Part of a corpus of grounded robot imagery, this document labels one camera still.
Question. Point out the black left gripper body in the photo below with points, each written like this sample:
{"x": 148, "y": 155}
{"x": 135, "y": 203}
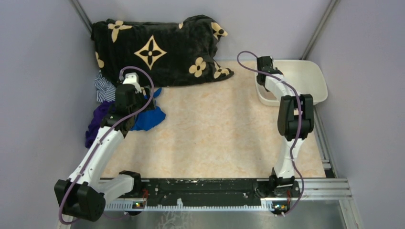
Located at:
{"x": 141, "y": 100}

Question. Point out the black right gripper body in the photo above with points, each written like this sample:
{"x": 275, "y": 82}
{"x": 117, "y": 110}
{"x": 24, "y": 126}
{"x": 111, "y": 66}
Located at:
{"x": 275, "y": 68}

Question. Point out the blue towel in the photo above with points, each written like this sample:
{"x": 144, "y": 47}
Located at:
{"x": 151, "y": 116}

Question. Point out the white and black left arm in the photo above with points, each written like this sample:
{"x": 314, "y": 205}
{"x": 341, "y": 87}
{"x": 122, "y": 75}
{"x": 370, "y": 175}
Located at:
{"x": 95, "y": 158}

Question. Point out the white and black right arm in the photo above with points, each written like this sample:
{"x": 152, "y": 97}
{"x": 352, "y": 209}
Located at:
{"x": 295, "y": 121}

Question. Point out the blue white striped cloth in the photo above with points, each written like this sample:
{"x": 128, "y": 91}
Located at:
{"x": 105, "y": 90}

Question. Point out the purple towel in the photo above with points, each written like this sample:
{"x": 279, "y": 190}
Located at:
{"x": 98, "y": 115}

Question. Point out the white plastic basin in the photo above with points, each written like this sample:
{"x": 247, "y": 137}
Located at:
{"x": 305, "y": 76}

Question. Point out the black floral blanket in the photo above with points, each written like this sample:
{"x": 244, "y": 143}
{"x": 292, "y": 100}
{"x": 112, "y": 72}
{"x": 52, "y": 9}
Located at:
{"x": 171, "y": 53}

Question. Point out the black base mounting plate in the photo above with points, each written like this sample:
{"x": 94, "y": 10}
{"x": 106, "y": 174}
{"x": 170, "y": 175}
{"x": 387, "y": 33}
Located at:
{"x": 228, "y": 192}

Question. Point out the aluminium frame rail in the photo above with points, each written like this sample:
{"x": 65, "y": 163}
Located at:
{"x": 311, "y": 189}

